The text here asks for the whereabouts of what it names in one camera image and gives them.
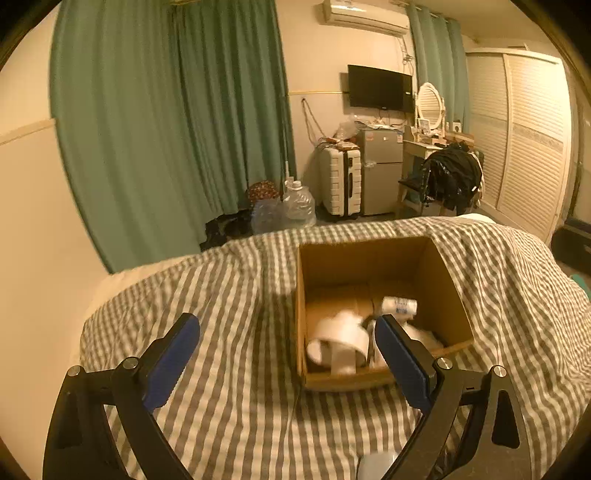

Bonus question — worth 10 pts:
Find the light grey object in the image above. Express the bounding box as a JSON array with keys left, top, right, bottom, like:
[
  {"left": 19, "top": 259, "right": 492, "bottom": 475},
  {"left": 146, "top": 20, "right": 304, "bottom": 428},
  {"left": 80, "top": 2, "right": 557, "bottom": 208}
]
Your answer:
[{"left": 358, "top": 452, "right": 399, "bottom": 480}]

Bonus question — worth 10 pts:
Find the chair with black clothes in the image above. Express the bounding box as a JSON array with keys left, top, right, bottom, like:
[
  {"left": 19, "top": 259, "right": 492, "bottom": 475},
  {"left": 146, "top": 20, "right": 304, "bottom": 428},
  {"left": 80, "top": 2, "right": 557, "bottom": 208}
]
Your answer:
[{"left": 398, "top": 143, "right": 484, "bottom": 217}]

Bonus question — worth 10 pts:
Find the white paper roll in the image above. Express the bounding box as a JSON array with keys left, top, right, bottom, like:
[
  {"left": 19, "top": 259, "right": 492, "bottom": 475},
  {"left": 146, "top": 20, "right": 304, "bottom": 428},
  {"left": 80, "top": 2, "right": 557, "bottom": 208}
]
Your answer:
[{"left": 307, "top": 311, "right": 369, "bottom": 374}]

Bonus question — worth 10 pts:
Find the red patterned bag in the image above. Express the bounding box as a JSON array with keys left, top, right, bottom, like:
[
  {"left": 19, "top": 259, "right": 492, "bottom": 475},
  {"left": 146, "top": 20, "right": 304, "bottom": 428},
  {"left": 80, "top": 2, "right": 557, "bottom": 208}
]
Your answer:
[{"left": 247, "top": 181, "right": 280, "bottom": 203}]

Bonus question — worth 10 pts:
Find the white oval mirror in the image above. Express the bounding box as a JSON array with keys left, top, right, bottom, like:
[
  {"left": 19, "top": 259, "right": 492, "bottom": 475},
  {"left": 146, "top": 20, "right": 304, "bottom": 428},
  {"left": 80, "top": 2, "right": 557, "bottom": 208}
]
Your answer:
[{"left": 416, "top": 82, "right": 448, "bottom": 131}]

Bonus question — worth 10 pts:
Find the black wall television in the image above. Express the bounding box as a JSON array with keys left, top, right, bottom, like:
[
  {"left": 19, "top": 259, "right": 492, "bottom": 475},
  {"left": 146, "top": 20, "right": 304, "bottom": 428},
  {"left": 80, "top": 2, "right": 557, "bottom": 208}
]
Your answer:
[{"left": 347, "top": 65, "right": 414, "bottom": 113}]

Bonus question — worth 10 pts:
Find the white suitcase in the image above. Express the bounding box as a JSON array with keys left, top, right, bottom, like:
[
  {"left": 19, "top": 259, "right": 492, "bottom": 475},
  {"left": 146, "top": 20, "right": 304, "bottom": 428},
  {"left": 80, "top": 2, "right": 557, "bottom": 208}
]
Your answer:
[{"left": 320, "top": 146, "right": 362, "bottom": 217}]

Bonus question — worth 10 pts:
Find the brown cardboard box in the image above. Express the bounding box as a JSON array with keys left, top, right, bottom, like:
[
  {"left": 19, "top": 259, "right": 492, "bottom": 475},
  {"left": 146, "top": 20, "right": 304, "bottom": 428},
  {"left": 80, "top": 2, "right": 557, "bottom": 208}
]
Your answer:
[{"left": 295, "top": 236, "right": 475, "bottom": 392}]

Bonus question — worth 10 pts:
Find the narrow green curtain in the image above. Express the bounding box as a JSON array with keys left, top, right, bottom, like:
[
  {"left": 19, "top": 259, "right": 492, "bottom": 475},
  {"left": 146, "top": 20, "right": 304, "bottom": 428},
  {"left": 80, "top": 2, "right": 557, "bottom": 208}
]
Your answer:
[{"left": 405, "top": 4, "right": 470, "bottom": 132}]

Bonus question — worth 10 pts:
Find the large clear water jug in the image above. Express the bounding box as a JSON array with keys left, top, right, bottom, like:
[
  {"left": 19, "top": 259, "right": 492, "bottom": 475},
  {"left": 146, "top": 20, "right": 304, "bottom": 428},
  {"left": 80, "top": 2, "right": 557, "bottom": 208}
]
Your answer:
[
  {"left": 250, "top": 198, "right": 285, "bottom": 235},
  {"left": 281, "top": 180, "right": 317, "bottom": 229}
]

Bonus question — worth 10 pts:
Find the wide green curtain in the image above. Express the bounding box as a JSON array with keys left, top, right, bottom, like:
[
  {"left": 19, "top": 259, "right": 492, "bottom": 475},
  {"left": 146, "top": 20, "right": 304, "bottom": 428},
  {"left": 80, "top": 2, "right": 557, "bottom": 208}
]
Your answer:
[{"left": 50, "top": 0, "right": 296, "bottom": 274}]

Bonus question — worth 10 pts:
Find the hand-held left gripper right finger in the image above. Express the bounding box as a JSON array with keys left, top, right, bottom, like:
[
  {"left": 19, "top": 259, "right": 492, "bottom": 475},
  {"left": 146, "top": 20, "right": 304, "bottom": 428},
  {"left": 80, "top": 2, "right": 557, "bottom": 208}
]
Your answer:
[{"left": 374, "top": 314, "right": 534, "bottom": 480}]

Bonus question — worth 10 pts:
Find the grey checkered blanket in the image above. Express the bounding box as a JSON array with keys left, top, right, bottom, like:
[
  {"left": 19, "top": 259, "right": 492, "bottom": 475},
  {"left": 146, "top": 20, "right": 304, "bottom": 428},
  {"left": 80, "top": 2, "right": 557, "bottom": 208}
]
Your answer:
[{"left": 79, "top": 216, "right": 591, "bottom": 480}]

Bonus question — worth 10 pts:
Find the white louvered wardrobe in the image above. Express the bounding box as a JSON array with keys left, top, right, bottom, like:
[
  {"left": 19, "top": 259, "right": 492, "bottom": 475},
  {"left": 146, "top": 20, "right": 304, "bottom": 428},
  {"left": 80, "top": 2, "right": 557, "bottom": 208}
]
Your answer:
[{"left": 465, "top": 47, "right": 578, "bottom": 245}]

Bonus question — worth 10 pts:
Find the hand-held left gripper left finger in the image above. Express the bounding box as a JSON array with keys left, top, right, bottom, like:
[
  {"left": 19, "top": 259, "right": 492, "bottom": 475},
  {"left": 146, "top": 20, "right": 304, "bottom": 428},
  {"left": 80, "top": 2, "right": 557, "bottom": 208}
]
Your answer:
[{"left": 42, "top": 312, "right": 201, "bottom": 480}]

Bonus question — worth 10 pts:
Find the small white bottle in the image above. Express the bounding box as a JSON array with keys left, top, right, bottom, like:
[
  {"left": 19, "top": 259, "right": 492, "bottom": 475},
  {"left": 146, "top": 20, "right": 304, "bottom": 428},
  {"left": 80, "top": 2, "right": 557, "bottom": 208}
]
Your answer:
[{"left": 381, "top": 296, "right": 419, "bottom": 319}]

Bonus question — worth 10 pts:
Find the white air conditioner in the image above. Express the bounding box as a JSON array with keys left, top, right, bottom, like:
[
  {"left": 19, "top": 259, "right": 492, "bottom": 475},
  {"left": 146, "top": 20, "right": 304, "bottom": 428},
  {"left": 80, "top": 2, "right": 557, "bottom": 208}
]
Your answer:
[{"left": 317, "top": 0, "right": 411, "bottom": 37}]

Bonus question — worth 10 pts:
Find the black bag on floor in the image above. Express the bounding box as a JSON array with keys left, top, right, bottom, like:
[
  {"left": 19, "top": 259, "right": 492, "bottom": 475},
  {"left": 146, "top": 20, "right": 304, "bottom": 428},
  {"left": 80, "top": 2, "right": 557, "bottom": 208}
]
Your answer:
[{"left": 205, "top": 210, "right": 254, "bottom": 251}]

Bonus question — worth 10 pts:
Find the grey mini fridge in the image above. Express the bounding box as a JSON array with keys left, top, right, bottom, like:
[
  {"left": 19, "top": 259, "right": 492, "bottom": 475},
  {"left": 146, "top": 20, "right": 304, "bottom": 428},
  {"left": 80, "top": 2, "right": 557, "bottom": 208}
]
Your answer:
[{"left": 356, "top": 128, "right": 406, "bottom": 217}]

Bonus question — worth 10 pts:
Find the white dressing table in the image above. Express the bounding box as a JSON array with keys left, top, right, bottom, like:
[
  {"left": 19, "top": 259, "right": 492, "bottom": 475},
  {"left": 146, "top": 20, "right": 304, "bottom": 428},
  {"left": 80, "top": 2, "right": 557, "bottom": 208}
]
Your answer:
[{"left": 401, "top": 134, "right": 450, "bottom": 214}]

